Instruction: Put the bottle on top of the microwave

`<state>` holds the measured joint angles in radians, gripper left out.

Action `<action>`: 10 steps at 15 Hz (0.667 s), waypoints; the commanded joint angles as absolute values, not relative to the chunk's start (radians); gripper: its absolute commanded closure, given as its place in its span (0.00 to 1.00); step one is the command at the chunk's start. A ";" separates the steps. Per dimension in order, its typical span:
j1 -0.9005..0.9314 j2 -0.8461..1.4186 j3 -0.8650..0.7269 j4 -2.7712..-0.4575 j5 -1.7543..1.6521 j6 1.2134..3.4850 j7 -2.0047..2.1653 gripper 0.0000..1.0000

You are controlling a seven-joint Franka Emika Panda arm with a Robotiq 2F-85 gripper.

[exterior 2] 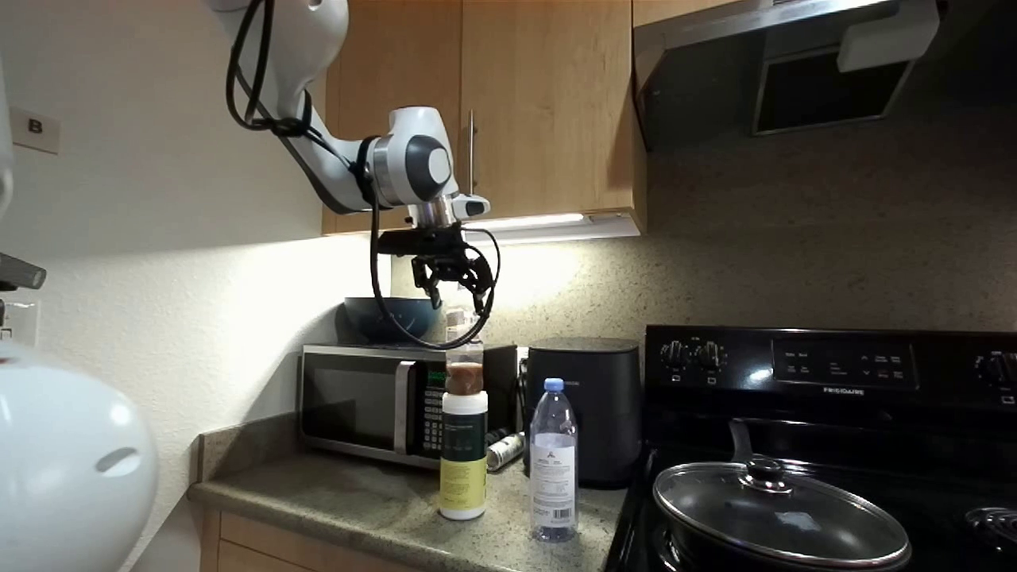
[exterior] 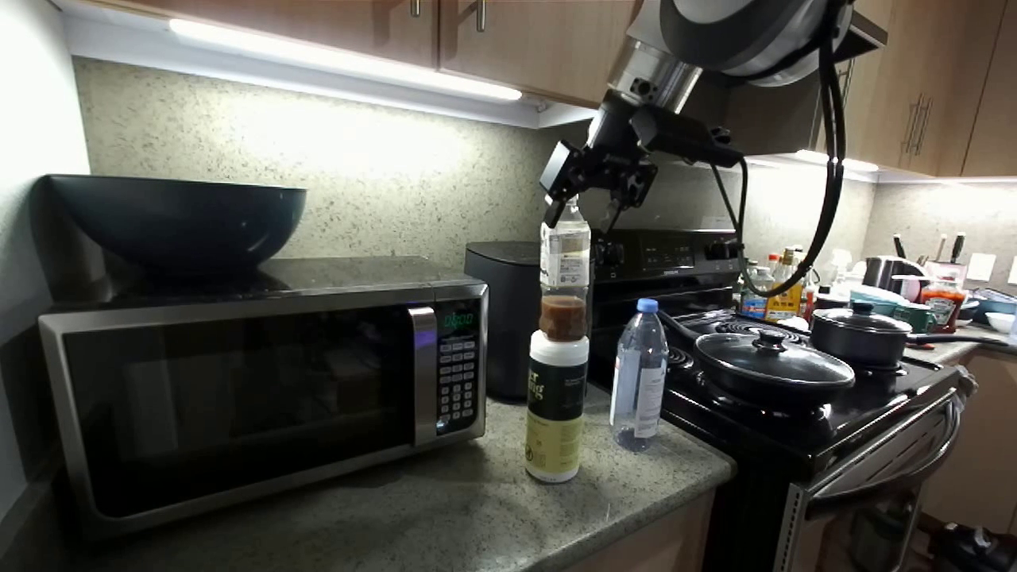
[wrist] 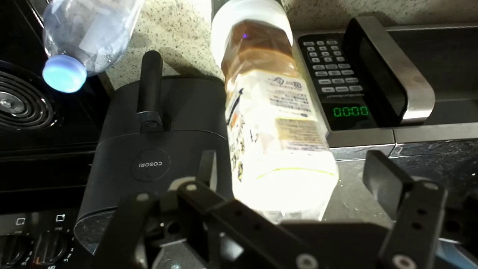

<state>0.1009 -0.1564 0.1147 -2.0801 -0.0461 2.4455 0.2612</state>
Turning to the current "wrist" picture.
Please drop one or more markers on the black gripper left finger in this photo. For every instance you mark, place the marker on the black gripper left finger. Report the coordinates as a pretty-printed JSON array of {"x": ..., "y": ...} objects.
[{"x": 233, "y": 224}]

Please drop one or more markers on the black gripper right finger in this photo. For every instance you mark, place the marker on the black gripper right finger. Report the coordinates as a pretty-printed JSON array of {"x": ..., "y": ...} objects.
[{"x": 418, "y": 224}]

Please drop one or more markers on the clear bottle with brown liquid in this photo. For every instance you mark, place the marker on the clear bottle with brown liquid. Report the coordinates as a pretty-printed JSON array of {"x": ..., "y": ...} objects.
[{"x": 283, "y": 158}]

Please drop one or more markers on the black and steel microwave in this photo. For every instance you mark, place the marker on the black and steel microwave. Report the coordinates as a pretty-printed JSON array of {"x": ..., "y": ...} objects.
[{"x": 427, "y": 64}]

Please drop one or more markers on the clear water bottle blue cap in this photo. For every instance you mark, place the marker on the clear water bottle blue cap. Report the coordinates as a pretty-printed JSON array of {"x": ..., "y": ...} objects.
[{"x": 89, "y": 30}]

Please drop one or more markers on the black cylindrical Cosori appliance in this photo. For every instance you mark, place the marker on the black cylindrical Cosori appliance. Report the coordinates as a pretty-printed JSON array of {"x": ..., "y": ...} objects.
[{"x": 194, "y": 119}]

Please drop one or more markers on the black stove knob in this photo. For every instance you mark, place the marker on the black stove knob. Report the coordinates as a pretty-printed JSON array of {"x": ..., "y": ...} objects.
[
  {"x": 52, "y": 248},
  {"x": 12, "y": 251}
]

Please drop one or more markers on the black coil stove burner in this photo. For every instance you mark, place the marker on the black coil stove burner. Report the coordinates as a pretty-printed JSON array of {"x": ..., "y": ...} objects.
[{"x": 19, "y": 98}]

